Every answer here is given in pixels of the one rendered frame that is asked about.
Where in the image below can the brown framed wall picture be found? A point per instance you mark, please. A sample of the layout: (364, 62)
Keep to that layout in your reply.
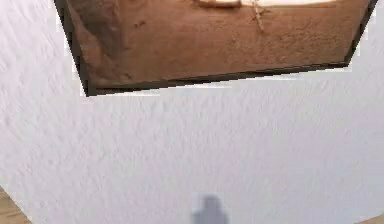
(206, 43)

